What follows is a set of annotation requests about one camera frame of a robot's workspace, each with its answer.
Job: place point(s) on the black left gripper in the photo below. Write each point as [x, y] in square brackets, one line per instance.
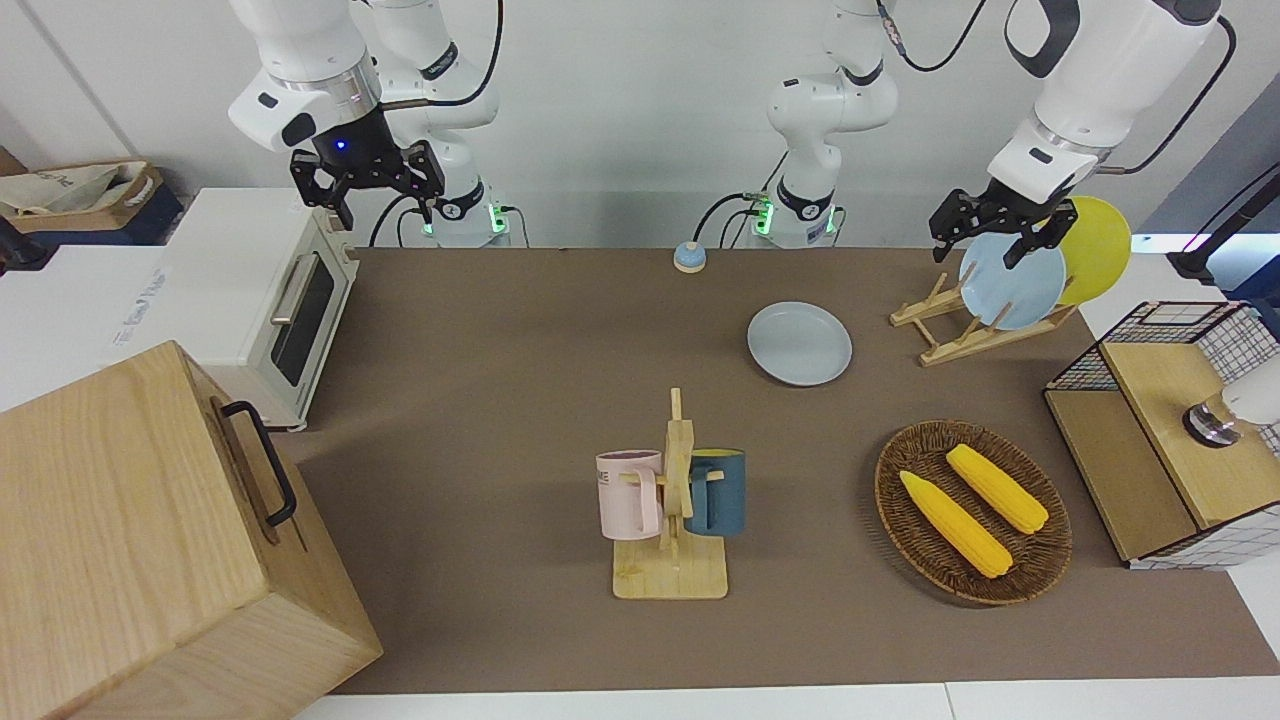
[1000, 205]

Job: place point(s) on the black camera stand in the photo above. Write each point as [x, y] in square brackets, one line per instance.
[1215, 245]

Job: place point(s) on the pink mug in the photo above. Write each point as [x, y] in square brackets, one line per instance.
[628, 500]

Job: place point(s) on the cardboard box with bag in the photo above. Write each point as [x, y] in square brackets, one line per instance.
[70, 195]

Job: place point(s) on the yellow corn cob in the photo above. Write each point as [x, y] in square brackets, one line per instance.
[998, 488]
[955, 525]

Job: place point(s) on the wooden mug tree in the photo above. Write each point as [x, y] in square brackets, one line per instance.
[678, 570]

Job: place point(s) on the yellow plate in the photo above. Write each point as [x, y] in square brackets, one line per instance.
[1098, 250]

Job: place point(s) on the light blue plate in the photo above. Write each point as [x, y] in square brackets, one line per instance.
[1010, 290]

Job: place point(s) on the brown table mat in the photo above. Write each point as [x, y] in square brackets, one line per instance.
[500, 400]

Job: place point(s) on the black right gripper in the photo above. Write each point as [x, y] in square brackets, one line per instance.
[360, 150]

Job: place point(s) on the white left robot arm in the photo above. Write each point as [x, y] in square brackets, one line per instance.
[815, 110]

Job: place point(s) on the white cylinder bottle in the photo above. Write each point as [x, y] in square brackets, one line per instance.
[1250, 400]

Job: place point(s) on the dark blue mug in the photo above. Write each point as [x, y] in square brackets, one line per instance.
[722, 495]

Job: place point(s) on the dark blue bin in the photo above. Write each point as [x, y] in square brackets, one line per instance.
[150, 225]

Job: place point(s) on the white toaster oven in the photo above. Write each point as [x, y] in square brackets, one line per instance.
[240, 270]

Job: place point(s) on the wooden plate rack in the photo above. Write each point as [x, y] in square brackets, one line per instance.
[960, 342]

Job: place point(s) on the round wicker basket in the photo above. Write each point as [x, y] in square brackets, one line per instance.
[930, 560]

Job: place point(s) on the white printed box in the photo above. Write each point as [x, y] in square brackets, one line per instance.
[70, 320]

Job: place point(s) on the gray plate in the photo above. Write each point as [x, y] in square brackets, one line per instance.
[800, 345]

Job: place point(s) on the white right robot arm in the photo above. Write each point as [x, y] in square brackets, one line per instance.
[300, 40]

